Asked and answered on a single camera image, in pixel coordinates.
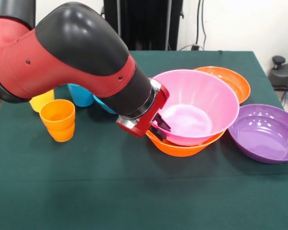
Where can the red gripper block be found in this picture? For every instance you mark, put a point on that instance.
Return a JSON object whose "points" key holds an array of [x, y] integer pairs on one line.
{"points": [[153, 110]]}

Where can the large pink bowl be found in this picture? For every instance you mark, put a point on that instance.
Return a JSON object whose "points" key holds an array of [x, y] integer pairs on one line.
{"points": [[201, 95]]}

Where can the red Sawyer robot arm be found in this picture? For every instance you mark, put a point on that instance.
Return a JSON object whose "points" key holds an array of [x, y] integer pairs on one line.
{"points": [[74, 52]]}

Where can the large orange bowl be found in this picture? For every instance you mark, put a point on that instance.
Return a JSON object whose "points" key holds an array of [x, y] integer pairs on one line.
{"points": [[177, 151]]}

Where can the light blue ribbed bowl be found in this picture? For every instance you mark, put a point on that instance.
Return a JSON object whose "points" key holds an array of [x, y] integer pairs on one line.
{"points": [[103, 105]]}

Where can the light blue cup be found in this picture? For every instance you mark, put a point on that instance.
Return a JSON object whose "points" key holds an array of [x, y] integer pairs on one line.
{"points": [[81, 98]]}

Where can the red bowl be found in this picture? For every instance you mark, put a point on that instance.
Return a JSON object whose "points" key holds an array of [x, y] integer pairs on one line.
{"points": [[240, 88]]}

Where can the dark green tablecloth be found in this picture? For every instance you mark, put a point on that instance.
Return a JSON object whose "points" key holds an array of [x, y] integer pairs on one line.
{"points": [[86, 179]]}

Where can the orange cup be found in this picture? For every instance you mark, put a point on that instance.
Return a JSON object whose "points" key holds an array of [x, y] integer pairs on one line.
{"points": [[58, 124]]}

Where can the purple bowl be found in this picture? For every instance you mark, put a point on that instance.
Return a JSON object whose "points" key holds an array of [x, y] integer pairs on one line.
{"points": [[264, 136]]}

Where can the yellow cup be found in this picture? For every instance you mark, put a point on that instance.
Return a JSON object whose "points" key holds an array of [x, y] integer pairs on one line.
{"points": [[39, 103]]}

